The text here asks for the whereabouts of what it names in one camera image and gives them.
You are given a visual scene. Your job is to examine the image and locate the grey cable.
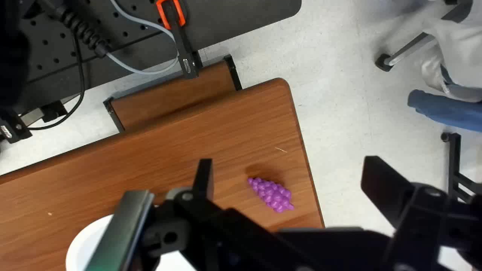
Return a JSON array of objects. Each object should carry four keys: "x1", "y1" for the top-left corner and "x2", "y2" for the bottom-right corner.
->
[{"x1": 106, "y1": 0, "x2": 183, "y2": 76}]

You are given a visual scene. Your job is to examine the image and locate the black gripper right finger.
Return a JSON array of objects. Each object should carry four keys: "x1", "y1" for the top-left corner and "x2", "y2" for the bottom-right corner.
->
[{"x1": 361, "y1": 155, "x2": 445, "y2": 231}]

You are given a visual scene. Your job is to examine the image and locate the white dish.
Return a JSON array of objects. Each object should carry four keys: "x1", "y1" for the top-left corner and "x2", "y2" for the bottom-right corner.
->
[{"x1": 65, "y1": 215, "x2": 196, "y2": 271}]

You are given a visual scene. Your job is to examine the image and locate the black ribbed cable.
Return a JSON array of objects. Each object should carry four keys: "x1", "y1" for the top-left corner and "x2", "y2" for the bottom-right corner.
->
[{"x1": 38, "y1": 0, "x2": 112, "y2": 58}]

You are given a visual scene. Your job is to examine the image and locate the black perforated mounting board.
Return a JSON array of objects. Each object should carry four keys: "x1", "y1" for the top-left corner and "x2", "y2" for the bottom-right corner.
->
[{"x1": 2, "y1": 0, "x2": 302, "y2": 114}]

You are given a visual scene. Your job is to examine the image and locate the wooden side table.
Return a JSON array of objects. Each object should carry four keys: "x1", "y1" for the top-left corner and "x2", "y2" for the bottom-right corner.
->
[{"x1": 0, "y1": 78, "x2": 324, "y2": 271}]

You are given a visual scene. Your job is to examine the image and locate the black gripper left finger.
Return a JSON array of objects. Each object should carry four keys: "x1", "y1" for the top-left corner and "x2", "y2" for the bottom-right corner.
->
[{"x1": 178, "y1": 158, "x2": 220, "y2": 210}]

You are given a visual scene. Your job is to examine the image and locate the orange black clamp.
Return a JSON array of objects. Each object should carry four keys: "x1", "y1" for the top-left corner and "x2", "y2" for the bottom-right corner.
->
[{"x1": 156, "y1": 0, "x2": 202, "y2": 78}]

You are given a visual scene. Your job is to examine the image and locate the blue office chair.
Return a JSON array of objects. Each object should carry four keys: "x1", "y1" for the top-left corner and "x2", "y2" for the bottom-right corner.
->
[{"x1": 374, "y1": 0, "x2": 482, "y2": 201}]

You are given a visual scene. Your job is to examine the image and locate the purple grape toy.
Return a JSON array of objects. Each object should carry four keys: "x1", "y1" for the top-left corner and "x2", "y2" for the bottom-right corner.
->
[{"x1": 248, "y1": 177, "x2": 294, "y2": 212}]

